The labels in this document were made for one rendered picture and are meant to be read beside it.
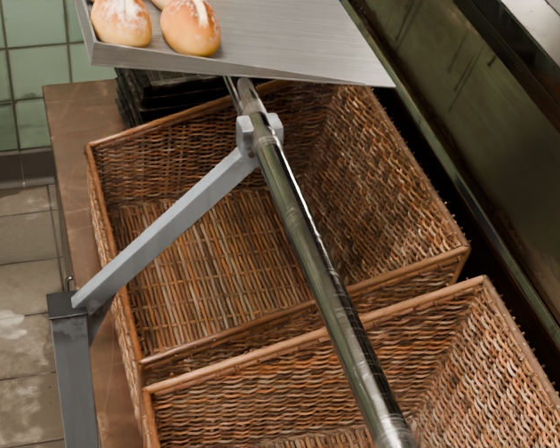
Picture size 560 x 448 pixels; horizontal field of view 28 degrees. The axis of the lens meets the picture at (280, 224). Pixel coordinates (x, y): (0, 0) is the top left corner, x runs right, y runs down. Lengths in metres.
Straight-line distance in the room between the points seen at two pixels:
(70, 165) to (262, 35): 0.88
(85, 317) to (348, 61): 0.43
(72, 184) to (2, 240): 0.85
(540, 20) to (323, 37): 0.27
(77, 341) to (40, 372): 1.26
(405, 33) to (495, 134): 0.33
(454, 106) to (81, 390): 0.65
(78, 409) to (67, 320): 0.15
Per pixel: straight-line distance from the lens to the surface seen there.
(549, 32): 1.40
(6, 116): 3.02
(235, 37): 1.33
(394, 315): 1.50
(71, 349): 1.32
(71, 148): 2.21
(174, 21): 1.26
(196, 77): 2.01
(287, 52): 1.33
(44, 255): 2.88
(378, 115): 1.83
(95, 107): 2.34
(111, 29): 1.23
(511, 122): 1.48
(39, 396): 2.52
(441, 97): 1.64
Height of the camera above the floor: 1.81
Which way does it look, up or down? 38 degrees down
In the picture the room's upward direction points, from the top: 3 degrees clockwise
